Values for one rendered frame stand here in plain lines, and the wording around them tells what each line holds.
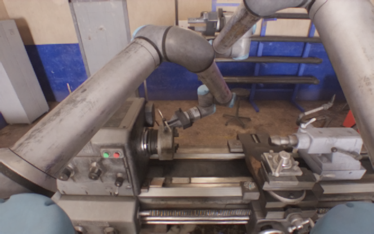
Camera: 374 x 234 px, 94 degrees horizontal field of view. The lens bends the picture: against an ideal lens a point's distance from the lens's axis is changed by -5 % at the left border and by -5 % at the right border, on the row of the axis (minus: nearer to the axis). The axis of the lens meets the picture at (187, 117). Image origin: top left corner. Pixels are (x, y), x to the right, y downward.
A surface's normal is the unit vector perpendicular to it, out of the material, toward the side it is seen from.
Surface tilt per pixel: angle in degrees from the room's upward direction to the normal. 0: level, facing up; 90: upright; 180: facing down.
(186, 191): 36
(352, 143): 82
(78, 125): 63
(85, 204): 32
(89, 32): 90
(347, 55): 79
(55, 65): 90
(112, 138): 45
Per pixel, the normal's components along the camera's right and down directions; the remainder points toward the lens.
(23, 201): 0.07, -0.84
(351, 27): -0.72, -0.18
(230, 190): 0.00, -0.40
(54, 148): 0.67, -0.11
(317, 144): 0.00, 0.44
